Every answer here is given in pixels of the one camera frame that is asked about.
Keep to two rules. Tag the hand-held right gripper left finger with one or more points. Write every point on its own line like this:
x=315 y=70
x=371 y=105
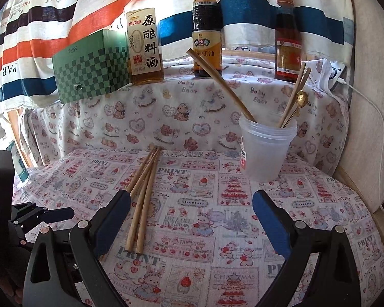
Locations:
x=112 y=224

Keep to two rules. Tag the dark oyster sauce bottle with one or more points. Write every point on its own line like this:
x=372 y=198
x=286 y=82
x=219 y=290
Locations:
x=208 y=19

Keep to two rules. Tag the beige wooden board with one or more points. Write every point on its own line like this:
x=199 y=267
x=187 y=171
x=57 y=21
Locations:
x=371 y=54

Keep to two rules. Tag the strawberry print tablecloth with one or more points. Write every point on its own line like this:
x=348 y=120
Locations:
x=211 y=224

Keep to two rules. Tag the wooden rail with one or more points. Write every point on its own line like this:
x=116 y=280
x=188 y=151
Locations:
x=243 y=54

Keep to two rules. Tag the gold metal spoon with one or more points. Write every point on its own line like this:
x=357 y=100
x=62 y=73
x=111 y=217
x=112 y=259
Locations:
x=301 y=98

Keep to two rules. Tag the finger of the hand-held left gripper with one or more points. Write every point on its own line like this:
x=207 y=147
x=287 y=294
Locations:
x=57 y=214

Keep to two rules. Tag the translucent plastic cup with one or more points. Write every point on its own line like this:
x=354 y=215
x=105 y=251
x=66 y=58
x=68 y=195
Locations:
x=265 y=153

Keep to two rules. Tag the green checkered box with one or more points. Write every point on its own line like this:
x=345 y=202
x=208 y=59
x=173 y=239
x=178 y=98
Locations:
x=89 y=73

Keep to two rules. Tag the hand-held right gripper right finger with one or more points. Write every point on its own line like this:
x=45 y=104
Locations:
x=272 y=224

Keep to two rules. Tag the striped curtain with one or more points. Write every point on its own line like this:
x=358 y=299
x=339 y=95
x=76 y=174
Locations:
x=83 y=16

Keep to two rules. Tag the red cap sauce bottle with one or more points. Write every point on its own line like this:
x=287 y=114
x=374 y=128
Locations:
x=288 y=38

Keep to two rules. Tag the cooking wine bottle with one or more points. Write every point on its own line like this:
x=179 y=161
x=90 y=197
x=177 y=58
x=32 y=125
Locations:
x=144 y=44

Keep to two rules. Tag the white electric device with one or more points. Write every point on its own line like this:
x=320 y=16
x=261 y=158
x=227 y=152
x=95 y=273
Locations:
x=336 y=73

